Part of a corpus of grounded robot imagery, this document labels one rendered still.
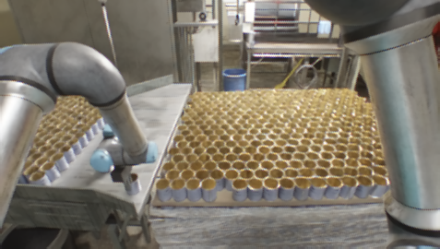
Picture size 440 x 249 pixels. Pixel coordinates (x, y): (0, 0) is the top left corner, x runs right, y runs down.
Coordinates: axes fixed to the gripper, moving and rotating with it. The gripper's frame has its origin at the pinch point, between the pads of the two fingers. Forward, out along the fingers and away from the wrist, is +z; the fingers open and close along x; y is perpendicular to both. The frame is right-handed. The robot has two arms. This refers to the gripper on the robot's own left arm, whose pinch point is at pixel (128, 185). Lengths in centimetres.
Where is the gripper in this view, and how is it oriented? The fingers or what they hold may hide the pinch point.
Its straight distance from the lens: 111.7
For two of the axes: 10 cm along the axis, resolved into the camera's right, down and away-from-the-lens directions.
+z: 0.1, 8.8, 4.7
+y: -10.0, -0.1, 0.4
